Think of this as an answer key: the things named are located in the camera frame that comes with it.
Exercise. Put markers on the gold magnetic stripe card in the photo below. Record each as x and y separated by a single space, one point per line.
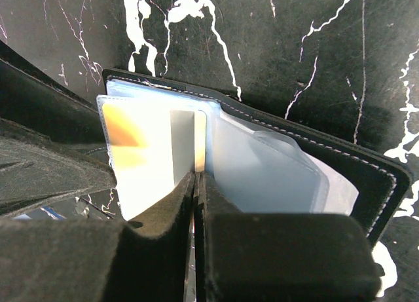
151 149

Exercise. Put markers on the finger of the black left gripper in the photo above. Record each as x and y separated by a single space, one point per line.
51 140

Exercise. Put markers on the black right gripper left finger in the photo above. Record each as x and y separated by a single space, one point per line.
100 260

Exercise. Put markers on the blue credit card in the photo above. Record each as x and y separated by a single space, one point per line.
264 164

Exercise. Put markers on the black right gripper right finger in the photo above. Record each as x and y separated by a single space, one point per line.
278 257

